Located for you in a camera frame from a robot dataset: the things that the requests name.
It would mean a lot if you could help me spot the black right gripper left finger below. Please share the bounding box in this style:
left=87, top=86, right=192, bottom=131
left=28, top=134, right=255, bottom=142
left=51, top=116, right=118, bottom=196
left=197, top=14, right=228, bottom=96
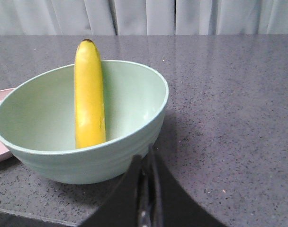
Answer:
left=81, top=155, right=142, bottom=227

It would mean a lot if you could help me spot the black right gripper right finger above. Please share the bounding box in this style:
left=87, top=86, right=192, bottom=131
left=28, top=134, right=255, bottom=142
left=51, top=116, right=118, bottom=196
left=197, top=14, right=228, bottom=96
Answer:
left=138, top=145, right=225, bottom=227

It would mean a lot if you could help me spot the yellow banana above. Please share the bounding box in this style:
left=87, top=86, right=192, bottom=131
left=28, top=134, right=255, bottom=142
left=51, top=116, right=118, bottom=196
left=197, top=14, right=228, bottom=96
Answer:
left=74, top=39, right=106, bottom=148

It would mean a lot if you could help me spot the grey-white curtain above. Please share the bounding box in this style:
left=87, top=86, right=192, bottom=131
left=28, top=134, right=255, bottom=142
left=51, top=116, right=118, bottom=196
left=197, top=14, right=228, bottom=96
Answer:
left=0, top=0, right=288, bottom=35

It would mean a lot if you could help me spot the green bowl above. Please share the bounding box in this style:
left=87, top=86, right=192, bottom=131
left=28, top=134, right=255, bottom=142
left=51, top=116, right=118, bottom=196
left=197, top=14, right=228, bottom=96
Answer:
left=0, top=60, right=169, bottom=184

